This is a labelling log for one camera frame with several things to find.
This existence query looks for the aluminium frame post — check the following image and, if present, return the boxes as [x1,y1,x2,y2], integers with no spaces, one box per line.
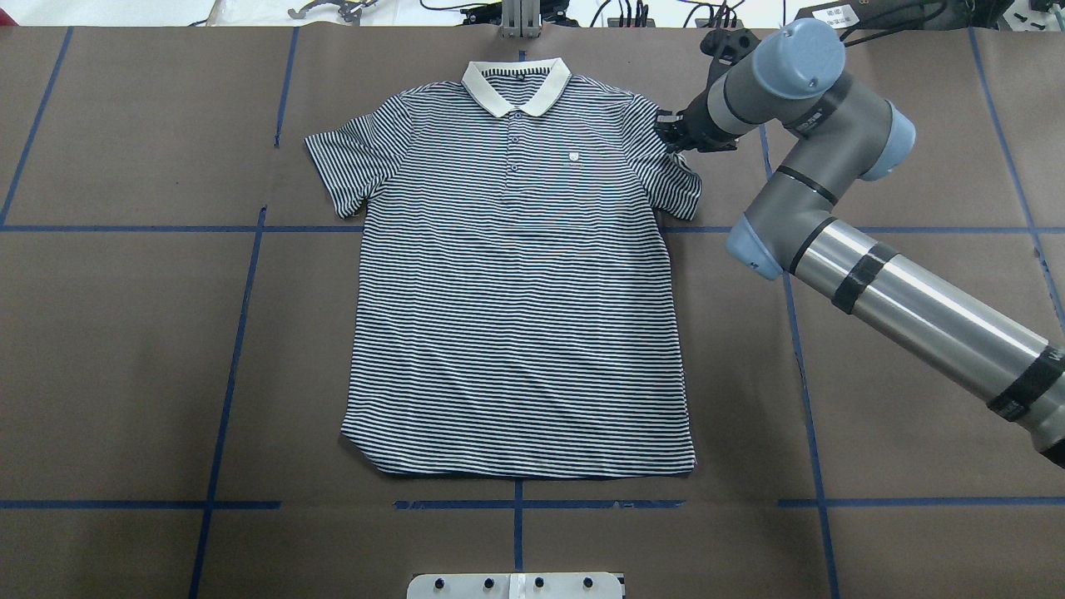
[499,0,542,39]

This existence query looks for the black clamp tool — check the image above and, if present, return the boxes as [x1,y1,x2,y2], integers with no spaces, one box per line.
[286,0,379,22]

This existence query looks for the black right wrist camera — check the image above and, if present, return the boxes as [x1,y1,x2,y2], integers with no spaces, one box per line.
[654,109,689,151]

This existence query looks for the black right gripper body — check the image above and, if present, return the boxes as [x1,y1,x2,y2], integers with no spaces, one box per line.
[678,29,760,153]

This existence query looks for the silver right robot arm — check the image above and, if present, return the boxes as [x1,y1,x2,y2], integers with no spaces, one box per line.
[681,18,1063,466]

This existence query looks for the black box with label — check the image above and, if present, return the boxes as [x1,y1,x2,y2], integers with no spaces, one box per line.
[790,1,944,32]

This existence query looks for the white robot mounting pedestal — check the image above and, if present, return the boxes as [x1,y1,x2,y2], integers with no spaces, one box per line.
[406,572,627,598]

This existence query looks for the blue white striped polo shirt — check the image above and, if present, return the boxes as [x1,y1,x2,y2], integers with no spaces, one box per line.
[305,56,702,480]

